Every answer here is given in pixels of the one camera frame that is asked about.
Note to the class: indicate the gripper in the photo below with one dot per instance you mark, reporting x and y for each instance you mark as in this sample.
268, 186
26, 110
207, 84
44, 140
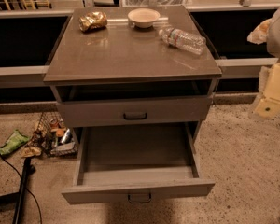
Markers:
279, 34

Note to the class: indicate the grey drawer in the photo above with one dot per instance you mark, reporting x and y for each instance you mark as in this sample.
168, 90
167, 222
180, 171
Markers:
136, 164
134, 111

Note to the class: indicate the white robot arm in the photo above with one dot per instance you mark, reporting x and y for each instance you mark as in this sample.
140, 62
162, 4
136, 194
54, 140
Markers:
268, 32

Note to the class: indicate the grey drawer cabinet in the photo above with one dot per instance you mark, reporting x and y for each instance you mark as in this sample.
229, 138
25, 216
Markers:
123, 62

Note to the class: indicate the closed grey top drawer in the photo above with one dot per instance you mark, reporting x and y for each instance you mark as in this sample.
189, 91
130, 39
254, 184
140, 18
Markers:
134, 111

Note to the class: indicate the metal railing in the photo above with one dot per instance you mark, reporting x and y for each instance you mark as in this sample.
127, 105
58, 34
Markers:
30, 76

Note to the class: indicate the clear plastic water bottle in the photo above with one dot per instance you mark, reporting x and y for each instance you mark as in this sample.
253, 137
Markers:
183, 40

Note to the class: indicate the white ceramic bowl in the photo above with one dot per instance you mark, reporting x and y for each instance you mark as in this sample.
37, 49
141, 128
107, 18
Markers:
143, 17

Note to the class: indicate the crumpled gold chip bag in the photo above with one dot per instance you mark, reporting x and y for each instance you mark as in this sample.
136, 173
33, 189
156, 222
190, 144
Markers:
92, 21

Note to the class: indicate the green snack bag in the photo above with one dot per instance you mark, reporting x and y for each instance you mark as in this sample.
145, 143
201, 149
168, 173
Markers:
15, 141

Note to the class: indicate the black stand leg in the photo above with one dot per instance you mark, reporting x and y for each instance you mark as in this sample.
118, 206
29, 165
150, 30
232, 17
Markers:
17, 199

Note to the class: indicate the wire basket with trash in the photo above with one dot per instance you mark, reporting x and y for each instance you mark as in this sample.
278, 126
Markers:
52, 137

